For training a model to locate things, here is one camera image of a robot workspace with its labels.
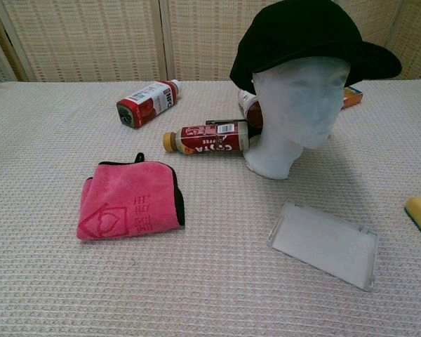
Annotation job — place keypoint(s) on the black baseball cap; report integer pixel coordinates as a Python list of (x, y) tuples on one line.
[(301, 31)]

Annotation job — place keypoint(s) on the white foam mannequin head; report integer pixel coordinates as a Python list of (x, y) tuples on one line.
[(294, 116)]

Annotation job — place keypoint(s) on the Costa coffee bottle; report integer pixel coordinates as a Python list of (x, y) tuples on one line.
[(210, 139)]

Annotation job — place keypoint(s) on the brown drink bottle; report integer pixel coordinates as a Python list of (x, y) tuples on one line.
[(251, 107)]

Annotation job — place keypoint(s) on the red NFC juice bottle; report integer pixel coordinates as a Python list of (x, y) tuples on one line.
[(149, 102)]

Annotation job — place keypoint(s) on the pink folded towel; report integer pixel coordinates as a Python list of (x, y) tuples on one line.
[(126, 203)]

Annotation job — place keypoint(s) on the beige woven table cloth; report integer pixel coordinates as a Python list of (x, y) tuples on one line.
[(210, 263)]

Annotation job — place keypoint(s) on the clear plastic lid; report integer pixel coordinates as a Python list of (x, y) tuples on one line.
[(322, 242)]

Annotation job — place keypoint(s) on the orange yellow box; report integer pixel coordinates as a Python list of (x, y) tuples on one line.
[(352, 97)]

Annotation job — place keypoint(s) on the woven folding screen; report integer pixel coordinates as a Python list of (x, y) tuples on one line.
[(91, 38)]

